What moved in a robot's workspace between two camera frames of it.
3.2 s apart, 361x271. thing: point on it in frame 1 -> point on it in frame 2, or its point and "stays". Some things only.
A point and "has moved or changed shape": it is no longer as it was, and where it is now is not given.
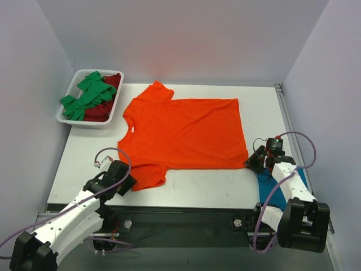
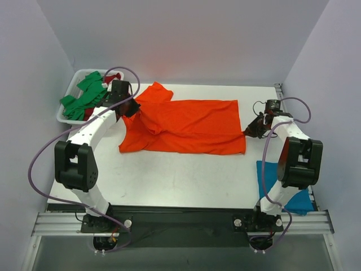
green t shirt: x=93 y=91 stays
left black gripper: x=127 y=183 -> x=131 y=106
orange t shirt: x=170 y=134 has moved or changed shape
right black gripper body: x=254 y=161 -> x=252 y=127
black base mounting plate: x=199 y=226 stays
